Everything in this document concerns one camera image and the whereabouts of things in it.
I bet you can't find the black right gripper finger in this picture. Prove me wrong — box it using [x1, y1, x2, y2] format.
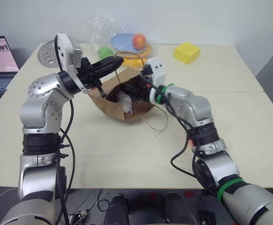
[121, 84, 138, 94]

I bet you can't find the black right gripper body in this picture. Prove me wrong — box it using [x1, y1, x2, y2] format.
[126, 66, 154, 102]

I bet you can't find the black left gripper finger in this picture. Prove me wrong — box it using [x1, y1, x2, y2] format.
[94, 80, 108, 98]
[91, 56, 124, 79]

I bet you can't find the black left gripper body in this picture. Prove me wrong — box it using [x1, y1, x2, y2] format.
[76, 57, 105, 90]

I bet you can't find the white plush toy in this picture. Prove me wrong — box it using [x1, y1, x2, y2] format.
[117, 90, 134, 115]

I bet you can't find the brown paper bag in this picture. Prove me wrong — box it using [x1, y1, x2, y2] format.
[83, 52, 170, 132]

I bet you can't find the clear plastic bag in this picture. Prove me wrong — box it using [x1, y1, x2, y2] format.
[78, 15, 159, 62]

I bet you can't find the green toy fruit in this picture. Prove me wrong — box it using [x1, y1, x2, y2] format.
[98, 46, 114, 60]

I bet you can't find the yellow plastic plate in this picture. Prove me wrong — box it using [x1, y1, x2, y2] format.
[121, 52, 151, 69]

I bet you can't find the blue plastic plate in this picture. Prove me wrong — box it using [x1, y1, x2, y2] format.
[110, 33, 137, 52]

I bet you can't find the red toy apple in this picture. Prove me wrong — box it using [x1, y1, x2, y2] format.
[132, 33, 147, 51]

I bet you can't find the round silver metal disc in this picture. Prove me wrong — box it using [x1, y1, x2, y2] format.
[37, 39, 60, 68]

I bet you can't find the yellow cheese-shaped sponge block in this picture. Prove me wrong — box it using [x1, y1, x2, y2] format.
[173, 42, 201, 65]

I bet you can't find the open laptop computer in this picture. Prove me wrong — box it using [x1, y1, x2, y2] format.
[0, 36, 20, 100]

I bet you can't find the dark rounded shape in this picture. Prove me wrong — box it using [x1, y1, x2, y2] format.
[105, 193, 130, 225]
[163, 192, 187, 225]

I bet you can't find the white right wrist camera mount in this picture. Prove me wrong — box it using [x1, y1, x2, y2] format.
[147, 58, 167, 86]

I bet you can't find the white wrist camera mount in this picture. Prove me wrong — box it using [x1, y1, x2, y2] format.
[147, 58, 167, 86]
[56, 32, 83, 74]

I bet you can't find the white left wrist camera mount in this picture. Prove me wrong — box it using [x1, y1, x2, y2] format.
[56, 32, 83, 74]

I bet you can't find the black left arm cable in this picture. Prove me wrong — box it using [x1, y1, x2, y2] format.
[54, 34, 76, 225]

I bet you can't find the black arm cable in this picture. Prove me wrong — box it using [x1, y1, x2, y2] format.
[148, 83, 221, 198]
[54, 34, 76, 225]

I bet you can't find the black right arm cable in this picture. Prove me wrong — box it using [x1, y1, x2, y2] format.
[148, 83, 221, 198]

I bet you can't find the black floor cable bundle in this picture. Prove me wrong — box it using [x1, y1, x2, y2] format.
[67, 189, 111, 225]

